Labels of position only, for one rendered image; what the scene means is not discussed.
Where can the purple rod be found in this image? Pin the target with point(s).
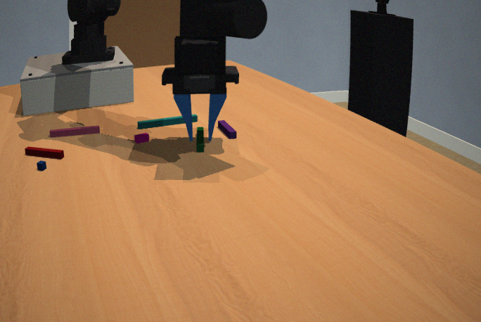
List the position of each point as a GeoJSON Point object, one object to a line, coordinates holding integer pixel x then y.
{"type": "Point", "coordinates": [227, 129]}

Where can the green rod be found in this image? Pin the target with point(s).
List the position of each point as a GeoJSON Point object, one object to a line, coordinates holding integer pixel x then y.
{"type": "Point", "coordinates": [200, 140]}

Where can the turquoise rod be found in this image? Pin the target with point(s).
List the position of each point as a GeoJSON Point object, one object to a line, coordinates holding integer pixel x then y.
{"type": "Point", "coordinates": [164, 122]}

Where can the red rod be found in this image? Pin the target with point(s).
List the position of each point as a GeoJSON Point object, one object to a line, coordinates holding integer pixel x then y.
{"type": "Point", "coordinates": [44, 152]}

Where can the small blue cube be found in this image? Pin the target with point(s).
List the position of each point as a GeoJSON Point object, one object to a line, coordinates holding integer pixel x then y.
{"type": "Point", "coordinates": [41, 165]}

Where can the magenta rod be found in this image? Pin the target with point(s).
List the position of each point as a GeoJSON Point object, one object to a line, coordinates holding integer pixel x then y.
{"type": "Point", "coordinates": [140, 138]}

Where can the pink rod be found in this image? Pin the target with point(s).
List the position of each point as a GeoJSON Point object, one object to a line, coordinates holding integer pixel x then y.
{"type": "Point", "coordinates": [74, 131]}

